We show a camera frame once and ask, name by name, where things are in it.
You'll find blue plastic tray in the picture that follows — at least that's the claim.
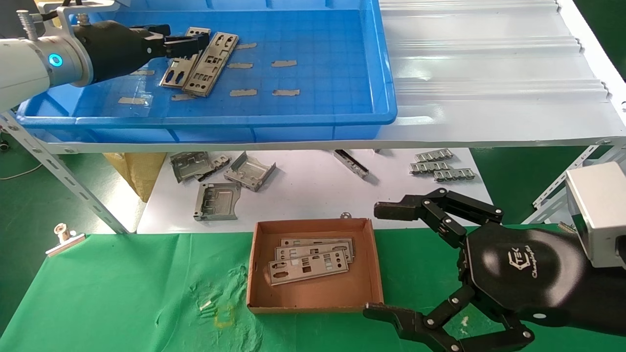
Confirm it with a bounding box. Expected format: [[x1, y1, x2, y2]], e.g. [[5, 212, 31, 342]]
[[15, 0, 398, 143]]

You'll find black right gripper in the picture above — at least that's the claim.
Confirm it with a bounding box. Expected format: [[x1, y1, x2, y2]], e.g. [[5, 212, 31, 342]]
[[363, 188, 590, 352]]

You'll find thin white floor cable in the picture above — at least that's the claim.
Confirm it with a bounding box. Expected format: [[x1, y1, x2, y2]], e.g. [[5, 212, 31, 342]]
[[0, 164, 44, 180]]

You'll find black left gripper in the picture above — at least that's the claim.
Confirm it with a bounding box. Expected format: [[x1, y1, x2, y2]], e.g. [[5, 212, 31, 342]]
[[73, 21, 211, 85]]

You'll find silver metal io shield plate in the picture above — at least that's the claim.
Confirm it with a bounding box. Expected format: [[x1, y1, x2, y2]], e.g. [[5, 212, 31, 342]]
[[274, 242, 354, 264], [160, 27, 212, 89], [182, 32, 240, 98], [280, 237, 355, 260], [267, 249, 350, 286]]

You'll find green table cloth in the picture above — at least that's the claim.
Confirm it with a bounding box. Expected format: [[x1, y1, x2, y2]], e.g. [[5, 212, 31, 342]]
[[0, 224, 626, 352]]

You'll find long narrow metal strip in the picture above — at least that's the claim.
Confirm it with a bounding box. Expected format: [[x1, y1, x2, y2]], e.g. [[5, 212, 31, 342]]
[[334, 149, 370, 180]]

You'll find white paper sheet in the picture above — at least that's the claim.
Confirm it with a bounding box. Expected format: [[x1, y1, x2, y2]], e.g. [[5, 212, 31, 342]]
[[137, 149, 502, 234]]

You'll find brown cardboard box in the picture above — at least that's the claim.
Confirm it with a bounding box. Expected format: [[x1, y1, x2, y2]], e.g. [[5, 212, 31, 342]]
[[246, 218, 384, 314]]

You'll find small toothed metal piece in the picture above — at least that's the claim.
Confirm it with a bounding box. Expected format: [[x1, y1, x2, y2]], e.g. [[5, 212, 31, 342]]
[[198, 154, 231, 182]]

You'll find grey open metal box bracket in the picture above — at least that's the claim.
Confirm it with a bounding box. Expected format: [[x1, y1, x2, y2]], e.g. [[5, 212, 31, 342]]
[[224, 152, 277, 192]]

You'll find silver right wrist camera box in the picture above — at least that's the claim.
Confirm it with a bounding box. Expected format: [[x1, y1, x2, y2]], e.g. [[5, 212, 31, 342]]
[[566, 161, 626, 268]]

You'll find grey bent metal bracket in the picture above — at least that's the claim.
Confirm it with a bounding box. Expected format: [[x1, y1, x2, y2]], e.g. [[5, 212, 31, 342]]
[[170, 152, 214, 184]]

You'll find perforated metal shelf strut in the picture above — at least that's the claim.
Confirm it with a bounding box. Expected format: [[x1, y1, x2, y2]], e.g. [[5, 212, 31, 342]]
[[0, 110, 130, 234], [531, 139, 626, 225]]

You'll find silver metal clip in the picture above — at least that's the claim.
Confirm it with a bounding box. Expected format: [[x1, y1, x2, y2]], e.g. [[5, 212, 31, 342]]
[[45, 223, 86, 258]]

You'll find grey metal box part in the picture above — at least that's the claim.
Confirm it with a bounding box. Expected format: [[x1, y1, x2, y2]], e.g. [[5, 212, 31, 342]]
[[194, 182, 242, 221]]

